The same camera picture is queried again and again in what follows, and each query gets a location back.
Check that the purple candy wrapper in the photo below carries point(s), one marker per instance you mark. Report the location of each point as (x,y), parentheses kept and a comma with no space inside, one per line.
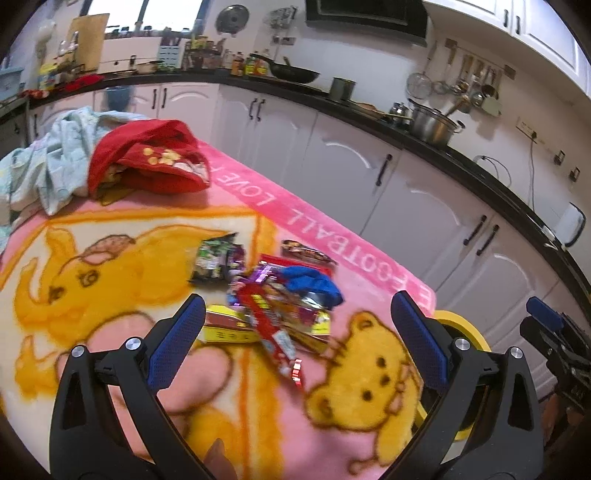
(258,275)

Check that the grey metal canister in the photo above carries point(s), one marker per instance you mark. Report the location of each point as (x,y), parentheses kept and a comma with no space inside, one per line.
(341,89)

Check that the yellow rimmed black trash bin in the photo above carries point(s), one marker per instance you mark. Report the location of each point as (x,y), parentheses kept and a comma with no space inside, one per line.
(459,404)

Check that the red fabric bag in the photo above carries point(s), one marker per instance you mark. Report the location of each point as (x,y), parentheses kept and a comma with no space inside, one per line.
(157,156)

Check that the round pot lid on wall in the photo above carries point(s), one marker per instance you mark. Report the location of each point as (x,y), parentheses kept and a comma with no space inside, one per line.
(232,19)

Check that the black wok pan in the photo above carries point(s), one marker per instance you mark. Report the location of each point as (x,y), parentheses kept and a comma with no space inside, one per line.
(288,73)

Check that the blue framed window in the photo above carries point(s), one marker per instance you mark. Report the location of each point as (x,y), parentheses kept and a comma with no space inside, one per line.
(134,18)

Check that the light blue crumpled cloth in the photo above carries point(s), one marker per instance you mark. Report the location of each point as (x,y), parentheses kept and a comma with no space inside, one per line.
(47,174)

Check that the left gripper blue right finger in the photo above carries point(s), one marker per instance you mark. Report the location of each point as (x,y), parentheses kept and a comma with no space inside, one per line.
(427,341)

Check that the white kitchen cabinets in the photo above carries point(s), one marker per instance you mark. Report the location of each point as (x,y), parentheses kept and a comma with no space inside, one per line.
(479,265)

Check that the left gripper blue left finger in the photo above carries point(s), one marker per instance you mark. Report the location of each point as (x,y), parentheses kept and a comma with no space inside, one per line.
(170,340)

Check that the green snack packet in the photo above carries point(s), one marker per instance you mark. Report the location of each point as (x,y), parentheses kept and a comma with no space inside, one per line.
(218,259)

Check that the black range hood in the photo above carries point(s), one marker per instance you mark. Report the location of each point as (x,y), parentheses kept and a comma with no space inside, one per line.
(403,19)

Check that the white electric kettle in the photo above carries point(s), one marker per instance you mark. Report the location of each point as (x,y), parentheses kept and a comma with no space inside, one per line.
(570,225)

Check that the blue glove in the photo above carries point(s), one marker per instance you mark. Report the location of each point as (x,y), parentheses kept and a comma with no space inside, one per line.
(309,283)

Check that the hanging kitchen utensils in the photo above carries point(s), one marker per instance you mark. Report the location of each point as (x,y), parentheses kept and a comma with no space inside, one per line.
(466,75)

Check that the right hand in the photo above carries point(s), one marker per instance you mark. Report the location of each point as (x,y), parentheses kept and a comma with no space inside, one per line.
(564,426)

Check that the wooden cutting board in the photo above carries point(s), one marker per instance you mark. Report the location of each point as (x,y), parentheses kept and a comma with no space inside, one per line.
(87,32)

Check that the steel stock pot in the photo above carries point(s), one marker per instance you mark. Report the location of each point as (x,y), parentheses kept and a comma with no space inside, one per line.
(432,126)

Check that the red long snack wrapper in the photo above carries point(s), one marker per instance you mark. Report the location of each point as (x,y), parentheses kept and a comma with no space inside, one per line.
(269,327)

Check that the yellow snack box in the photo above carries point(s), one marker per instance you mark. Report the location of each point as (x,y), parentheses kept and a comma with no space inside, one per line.
(224,325)

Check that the dark foil candy wrapper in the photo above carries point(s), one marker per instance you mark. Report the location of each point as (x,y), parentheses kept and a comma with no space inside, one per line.
(298,250)

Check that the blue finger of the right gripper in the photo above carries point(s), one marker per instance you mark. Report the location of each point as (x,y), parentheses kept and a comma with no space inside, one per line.
(548,317)

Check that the black kitchen countertop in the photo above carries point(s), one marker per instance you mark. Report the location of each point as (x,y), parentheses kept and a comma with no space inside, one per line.
(448,160)

